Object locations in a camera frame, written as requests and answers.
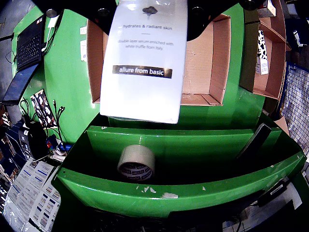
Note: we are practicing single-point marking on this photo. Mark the large shallow cardboard tray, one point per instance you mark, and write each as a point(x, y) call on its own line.
point(205, 72)

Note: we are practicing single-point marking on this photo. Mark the white printed label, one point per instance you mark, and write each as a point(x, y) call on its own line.
point(83, 50)

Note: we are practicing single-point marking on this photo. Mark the white tape roll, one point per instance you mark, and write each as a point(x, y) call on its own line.
point(136, 157)

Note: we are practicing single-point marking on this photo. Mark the black laptop keyboard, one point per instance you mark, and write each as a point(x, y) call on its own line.
point(29, 46)

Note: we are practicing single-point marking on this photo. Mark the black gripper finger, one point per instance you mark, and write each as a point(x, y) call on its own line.
point(79, 7)
point(205, 14)

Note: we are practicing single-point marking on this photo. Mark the white paper scrap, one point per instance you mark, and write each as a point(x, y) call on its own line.
point(83, 30)

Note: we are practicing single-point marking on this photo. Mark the black power adapter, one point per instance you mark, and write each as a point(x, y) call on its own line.
point(272, 193)

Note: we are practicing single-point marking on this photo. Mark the green metal machine housing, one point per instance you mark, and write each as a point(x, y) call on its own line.
point(193, 198)

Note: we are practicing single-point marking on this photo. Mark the white printed leaflet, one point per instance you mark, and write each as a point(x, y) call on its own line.
point(29, 178)
point(47, 207)

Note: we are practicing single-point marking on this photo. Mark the blue crate with goods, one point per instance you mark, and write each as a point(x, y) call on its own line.
point(297, 96)

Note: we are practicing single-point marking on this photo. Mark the cow print carton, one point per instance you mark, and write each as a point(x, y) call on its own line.
point(262, 46)

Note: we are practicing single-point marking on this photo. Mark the cardboard box with olive flap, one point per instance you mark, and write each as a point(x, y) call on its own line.
point(272, 72)

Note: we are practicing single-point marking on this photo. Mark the black white patterned carton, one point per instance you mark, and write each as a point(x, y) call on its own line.
point(43, 108)

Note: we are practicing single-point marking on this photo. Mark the long white serum box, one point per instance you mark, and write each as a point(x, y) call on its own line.
point(144, 96)

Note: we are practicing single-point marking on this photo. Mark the black rounded device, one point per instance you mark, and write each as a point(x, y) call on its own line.
point(35, 140)

